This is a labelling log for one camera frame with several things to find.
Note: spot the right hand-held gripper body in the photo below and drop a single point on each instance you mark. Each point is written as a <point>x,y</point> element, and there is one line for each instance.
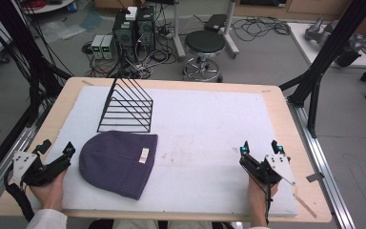
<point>268,168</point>

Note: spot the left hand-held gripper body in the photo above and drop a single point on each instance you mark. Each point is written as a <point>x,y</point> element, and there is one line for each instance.
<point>33,170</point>

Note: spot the purple knitted beanie hat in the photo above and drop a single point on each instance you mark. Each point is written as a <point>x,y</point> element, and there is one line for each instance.
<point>117,162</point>

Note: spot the person's left hand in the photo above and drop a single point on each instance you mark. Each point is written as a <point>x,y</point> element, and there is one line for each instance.
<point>49,192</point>

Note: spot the person's right hand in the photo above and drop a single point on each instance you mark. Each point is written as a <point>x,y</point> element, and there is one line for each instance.
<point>258,197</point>

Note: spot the white foam mat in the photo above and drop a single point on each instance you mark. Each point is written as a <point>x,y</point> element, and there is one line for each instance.
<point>203,133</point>

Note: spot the grey tape piece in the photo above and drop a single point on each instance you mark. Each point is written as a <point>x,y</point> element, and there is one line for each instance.
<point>314,177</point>

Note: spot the tan tape strip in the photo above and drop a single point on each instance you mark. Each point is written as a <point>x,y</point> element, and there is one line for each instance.
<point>305,206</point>

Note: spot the grey power supply unit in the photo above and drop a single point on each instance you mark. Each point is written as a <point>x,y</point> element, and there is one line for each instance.
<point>96,47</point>
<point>108,47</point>

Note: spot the white platform board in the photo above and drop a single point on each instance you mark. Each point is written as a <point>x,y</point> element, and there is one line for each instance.
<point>308,44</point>

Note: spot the black round stool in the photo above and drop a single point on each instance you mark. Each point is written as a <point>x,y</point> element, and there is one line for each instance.
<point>205,43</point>

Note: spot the white stand leg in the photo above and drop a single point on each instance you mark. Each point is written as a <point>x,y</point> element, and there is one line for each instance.
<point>178,35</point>
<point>230,35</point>

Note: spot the clear plastic sheet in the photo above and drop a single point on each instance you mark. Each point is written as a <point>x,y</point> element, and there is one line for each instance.
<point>62,30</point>

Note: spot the black computer tower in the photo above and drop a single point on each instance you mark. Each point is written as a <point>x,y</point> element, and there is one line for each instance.
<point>124,35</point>
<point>146,30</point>

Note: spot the black flat box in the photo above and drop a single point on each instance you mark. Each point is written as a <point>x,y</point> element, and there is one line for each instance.
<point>216,23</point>

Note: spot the white round table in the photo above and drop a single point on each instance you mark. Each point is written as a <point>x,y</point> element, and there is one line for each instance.
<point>49,5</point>

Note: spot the white box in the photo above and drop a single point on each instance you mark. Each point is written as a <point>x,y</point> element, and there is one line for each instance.
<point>131,13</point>

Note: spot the aluminium rail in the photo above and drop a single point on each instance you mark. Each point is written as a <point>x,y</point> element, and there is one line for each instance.
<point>9,156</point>
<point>324,165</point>

